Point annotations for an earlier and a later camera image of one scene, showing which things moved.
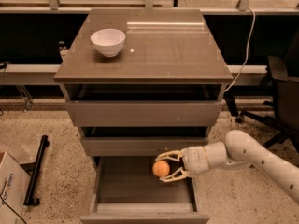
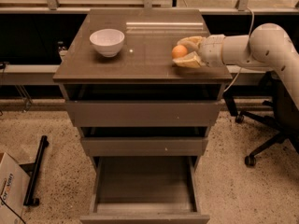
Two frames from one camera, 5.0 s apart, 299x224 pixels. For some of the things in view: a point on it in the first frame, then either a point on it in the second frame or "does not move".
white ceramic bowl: x=108 y=41 does not move
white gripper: x=194 y=161 -> x=211 y=50
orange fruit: x=161 y=168 -> x=178 y=51
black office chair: x=283 y=74 does not move
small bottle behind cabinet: x=64 y=49 does not move
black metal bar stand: x=32 y=169 does not move
